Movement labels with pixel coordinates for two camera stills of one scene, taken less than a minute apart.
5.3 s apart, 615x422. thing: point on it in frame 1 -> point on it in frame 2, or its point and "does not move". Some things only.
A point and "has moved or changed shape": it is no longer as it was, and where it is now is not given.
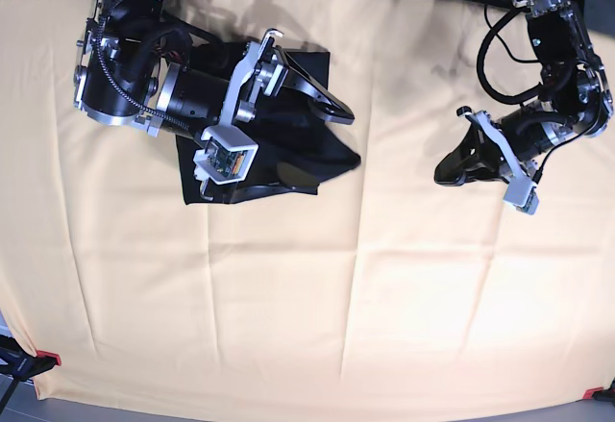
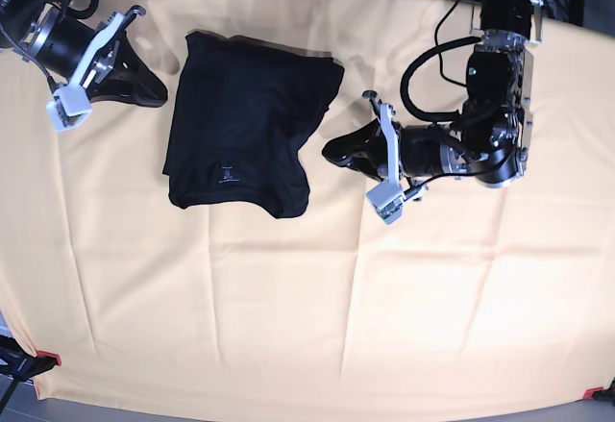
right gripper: (533, 131) -> (425, 150)
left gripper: (203, 102) -> (121, 74)
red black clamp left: (21, 365) does not move
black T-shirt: (298, 148) has moved or changed shape
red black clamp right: (600, 393) does not move
